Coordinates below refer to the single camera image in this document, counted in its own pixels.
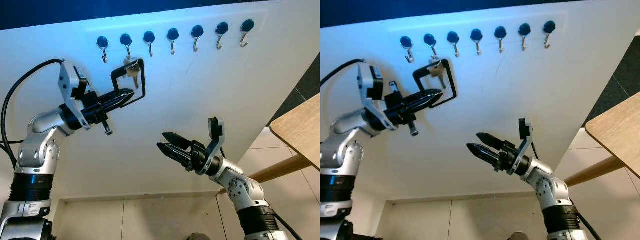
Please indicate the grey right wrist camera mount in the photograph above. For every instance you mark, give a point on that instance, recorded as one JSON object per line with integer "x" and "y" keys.
{"x": 213, "y": 151}
{"x": 523, "y": 151}

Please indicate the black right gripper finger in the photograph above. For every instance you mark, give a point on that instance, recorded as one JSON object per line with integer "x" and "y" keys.
{"x": 492, "y": 140}
{"x": 485, "y": 154}
{"x": 177, "y": 140}
{"x": 175, "y": 153}

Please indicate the black rectangular key loop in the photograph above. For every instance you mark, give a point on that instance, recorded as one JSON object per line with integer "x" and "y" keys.
{"x": 143, "y": 80}
{"x": 454, "y": 80}

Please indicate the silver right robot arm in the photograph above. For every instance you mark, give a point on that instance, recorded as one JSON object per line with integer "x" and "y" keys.
{"x": 550, "y": 187}
{"x": 240, "y": 190}

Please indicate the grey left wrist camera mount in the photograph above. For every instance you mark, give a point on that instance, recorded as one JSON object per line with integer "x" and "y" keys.
{"x": 66, "y": 85}
{"x": 365, "y": 87}

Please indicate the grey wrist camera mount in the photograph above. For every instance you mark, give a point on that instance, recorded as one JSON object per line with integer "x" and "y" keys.
{"x": 523, "y": 151}
{"x": 365, "y": 87}
{"x": 213, "y": 151}
{"x": 66, "y": 85}

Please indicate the silver keys bunch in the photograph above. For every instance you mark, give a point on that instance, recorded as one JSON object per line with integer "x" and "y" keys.
{"x": 437, "y": 70}
{"x": 132, "y": 70}

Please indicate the dark round magnetic hook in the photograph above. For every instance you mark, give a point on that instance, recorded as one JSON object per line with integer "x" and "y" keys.
{"x": 406, "y": 42}
{"x": 453, "y": 37}
{"x": 524, "y": 29}
{"x": 102, "y": 41}
{"x": 125, "y": 39}
{"x": 197, "y": 31}
{"x": 247, "y": 25}
{"x": 500, "y": 32}
{"x": 222, "y": 28}
{"x": 173, "y": 34}
{"x": 549, "y": 26}
{"x": 149, "y": 36}
{"x": 476, "y": 35}
{"x": 429, "y": 39}

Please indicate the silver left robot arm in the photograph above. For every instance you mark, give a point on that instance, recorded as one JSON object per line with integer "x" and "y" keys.
{"x": 337, "y": 155}
{"x": 37, "y": 150}

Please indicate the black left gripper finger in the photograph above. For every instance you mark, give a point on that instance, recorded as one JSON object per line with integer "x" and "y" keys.
{"x": 117, "y": 104}
{"x": 425, "y": 104}
{"x": 427, "y": 96}
{"x": 120, "y": 96}

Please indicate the light wooden table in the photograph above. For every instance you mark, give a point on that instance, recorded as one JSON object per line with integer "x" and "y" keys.
{"x": 300, "y": 125}
{"x": 617, "y": 130}

